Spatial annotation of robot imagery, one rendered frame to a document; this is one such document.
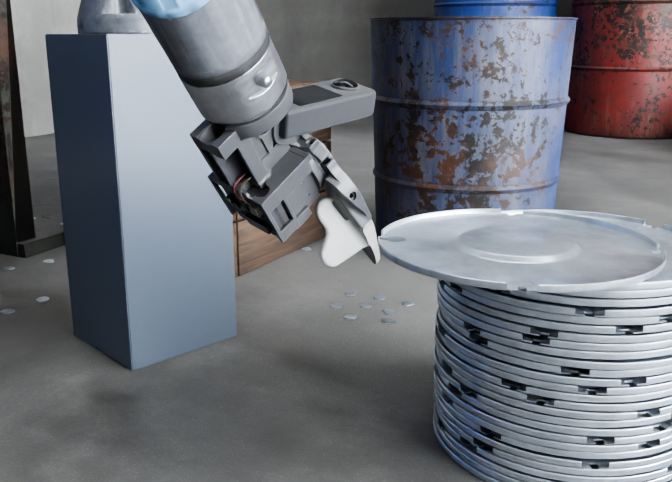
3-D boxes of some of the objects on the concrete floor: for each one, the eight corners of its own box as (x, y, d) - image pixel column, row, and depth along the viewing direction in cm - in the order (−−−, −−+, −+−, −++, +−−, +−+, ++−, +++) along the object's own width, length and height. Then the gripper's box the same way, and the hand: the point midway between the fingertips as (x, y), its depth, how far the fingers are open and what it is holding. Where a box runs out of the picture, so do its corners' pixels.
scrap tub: (573, 231, 175) (591, 19, 163) (538, 284, 139) (558, 15, 126) (405, 213, 193) (410, 20, 181) (335, 255, 156) (335, 17, 144)
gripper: (139, 108, 62) (235, 251, 78) (275, 174, 52) (355, 324, 68) (209, 44, 65) (289, 194, 80) (351, 95, 55) (412, 256, 71)
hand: (335, 230), depth 75 cm, fingers open, 11 cm apart
